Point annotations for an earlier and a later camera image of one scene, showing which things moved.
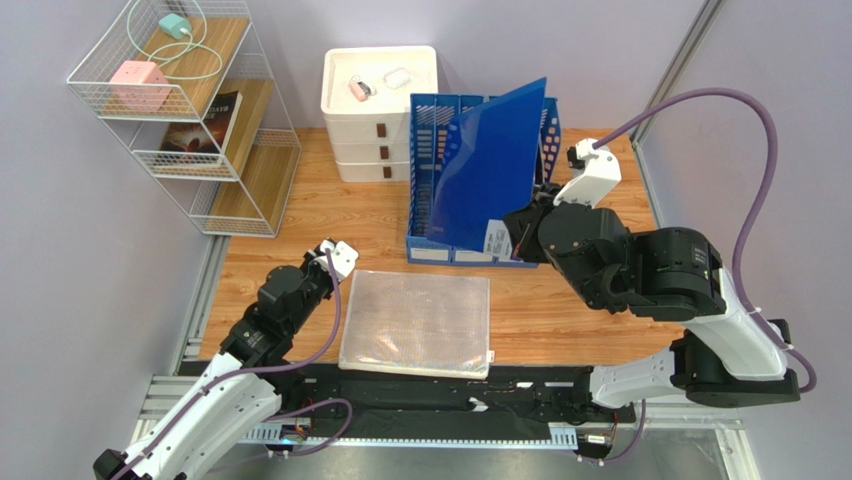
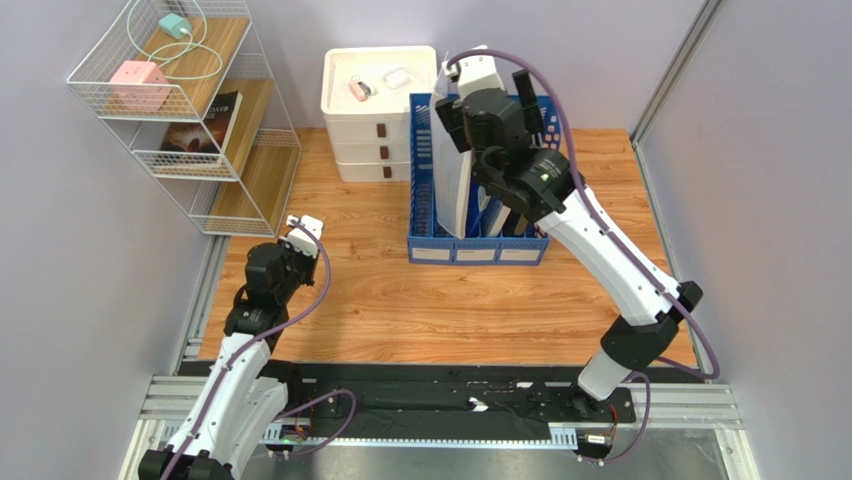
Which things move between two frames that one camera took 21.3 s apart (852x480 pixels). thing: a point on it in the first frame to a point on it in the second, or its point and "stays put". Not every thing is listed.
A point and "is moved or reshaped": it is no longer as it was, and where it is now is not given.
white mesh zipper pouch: (417, 324) to (452, 170)
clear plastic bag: (397, 78) stays put
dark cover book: (212, 133) stays put
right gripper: (525, 226) to (490, 108)
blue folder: (489, 167) is moved or reshaped
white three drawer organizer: (366, 97) stays put
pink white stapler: (359, 88) stays put
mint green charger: (172, 23) stays put
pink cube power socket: (140, 86) stays put
